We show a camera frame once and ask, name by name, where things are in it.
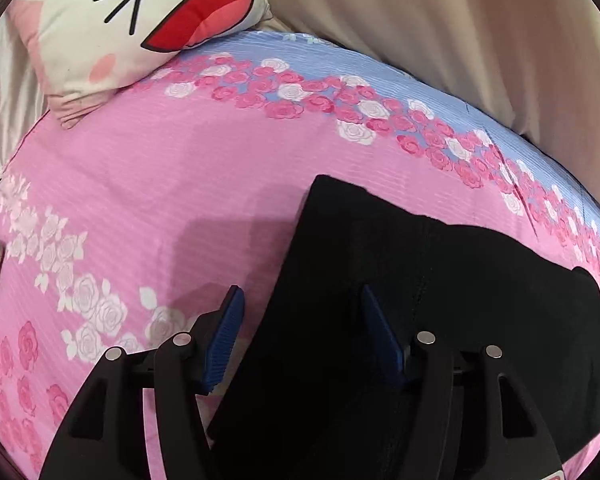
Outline cartoon face pillow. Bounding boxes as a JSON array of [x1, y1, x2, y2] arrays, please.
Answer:
[[5, 0, 272, 131]]

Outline pink floral bed sheet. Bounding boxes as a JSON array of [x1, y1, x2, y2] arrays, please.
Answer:
[[0, 30, 600, 480]]

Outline white satin cloth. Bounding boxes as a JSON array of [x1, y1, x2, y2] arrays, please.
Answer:
[[0, 22, 48, 191]]

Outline black pants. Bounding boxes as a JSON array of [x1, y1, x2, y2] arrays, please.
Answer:
[[207, 175, 600, 480]]

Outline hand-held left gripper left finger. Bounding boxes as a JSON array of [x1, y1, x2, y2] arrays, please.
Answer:
[[39, 285, 246, 480]]

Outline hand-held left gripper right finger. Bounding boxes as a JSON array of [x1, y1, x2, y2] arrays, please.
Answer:
[[362, 285, 566, 480]]

